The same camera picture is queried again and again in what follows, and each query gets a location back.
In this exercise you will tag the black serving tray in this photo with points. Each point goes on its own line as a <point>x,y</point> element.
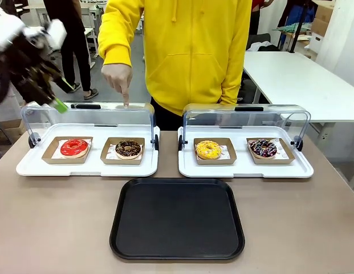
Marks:
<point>176,217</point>

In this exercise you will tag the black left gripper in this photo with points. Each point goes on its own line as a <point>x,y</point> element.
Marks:
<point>28,65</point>

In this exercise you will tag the background person in red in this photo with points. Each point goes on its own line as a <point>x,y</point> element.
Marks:
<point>258,11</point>

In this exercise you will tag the white display tray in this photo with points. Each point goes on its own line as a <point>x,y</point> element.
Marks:
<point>242,169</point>
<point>97,168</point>

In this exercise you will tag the person's left forearm yellow sleeve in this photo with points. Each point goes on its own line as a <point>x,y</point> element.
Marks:
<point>236,71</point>

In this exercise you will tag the white storage box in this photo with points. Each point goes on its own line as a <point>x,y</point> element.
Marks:
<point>316,42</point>

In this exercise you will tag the black cloth on chair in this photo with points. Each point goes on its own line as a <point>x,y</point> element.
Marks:
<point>262,44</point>

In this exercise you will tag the chocolate sprinkled donut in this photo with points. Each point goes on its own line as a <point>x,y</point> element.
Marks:
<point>122,147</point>

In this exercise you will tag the person in yellow hoodie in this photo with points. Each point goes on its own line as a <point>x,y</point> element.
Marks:
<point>191,57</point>

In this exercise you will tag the large white table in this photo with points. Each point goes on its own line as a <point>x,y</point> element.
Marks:
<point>296,80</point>

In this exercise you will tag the dark donut with colourful sprinkles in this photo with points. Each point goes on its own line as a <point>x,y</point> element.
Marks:
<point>256,149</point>

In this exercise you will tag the clear plastic display lid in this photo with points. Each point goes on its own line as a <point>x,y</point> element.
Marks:
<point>236,118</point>
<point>108,117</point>

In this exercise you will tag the yellow glazed donut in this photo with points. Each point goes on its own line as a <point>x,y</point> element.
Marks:
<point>203,151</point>

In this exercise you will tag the green mat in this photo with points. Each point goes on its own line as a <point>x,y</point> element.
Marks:
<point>288,28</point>

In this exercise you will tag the person's right hand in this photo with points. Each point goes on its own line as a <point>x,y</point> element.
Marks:
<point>117,75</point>

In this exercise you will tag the background person in black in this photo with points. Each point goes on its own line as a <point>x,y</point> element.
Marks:
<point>74,42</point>

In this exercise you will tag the black stand pole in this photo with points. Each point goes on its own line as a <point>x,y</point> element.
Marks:
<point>297,31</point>

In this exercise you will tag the red glazed donut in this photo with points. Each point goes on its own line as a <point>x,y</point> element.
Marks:
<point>67,149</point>

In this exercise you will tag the brown cardboard donut box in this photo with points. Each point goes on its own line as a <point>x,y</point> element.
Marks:
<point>289,160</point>
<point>121,162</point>
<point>213,162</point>
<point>48,161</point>

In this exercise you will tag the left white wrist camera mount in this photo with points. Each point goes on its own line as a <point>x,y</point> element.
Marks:
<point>57,34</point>

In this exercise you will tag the person's right forearm yellow sleeve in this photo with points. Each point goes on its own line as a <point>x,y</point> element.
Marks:
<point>115,45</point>

